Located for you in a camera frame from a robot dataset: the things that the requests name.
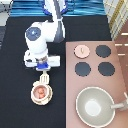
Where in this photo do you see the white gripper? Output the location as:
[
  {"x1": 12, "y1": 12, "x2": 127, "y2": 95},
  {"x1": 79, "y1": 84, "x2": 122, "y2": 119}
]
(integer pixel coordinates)
[{"x1": 24, "y1": 50, "x2": 60, "y2": 70}]

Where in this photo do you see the pink pot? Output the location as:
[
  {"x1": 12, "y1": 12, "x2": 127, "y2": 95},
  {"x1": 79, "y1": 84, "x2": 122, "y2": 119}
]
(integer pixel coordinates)
[{"x1": 31, "y1": 84, "x2": 52, "y2": 102}]

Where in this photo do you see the cream round plate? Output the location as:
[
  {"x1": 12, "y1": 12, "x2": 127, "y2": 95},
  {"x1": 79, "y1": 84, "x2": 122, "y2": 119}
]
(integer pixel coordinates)
[{"x1": 31, "y1": 91, "x2": 52, "y2": 105}]

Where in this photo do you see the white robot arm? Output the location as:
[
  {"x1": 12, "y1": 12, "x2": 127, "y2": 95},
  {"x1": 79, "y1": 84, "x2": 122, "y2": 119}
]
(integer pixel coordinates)
[{"x1": 24, "y1": 0, "x2": 65, "y2": 70}]

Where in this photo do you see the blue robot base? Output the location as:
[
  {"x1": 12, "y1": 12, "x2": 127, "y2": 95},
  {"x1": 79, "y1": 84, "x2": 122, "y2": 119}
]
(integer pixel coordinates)
[{"x1": 42, "y1": 0, "x2": 68, "y2": 15}]

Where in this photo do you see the red strawberry in pot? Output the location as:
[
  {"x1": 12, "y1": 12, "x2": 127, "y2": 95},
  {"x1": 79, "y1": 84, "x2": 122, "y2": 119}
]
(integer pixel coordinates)
[{"x1": 37, "y1": 87, "x2": 45, "y2": 99}]

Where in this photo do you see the pink stove top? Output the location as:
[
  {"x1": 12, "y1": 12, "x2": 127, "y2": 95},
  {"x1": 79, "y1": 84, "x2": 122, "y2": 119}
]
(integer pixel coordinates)
[{"x1": 66, "y1": 41, "x2": 128, "y2": 128}]

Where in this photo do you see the black burner back right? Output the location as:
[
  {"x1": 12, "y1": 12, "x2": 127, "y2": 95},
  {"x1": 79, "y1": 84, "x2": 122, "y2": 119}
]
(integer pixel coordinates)
[{"x1": 96, "y1": 45, "x2": 111, "y2": 58}]

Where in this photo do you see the black burner front right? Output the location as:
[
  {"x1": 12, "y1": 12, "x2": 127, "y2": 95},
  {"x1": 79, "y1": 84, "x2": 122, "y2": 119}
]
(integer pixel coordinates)
[{"x1": 98, "y1": 62, "x2": 115, "y2": 76}]

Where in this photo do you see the grey frying pan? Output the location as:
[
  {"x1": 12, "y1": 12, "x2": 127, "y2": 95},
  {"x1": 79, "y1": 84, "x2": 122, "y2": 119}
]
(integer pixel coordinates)
[{"x1": 76, "y1": 87, "x2": 128, "y2": 128}]

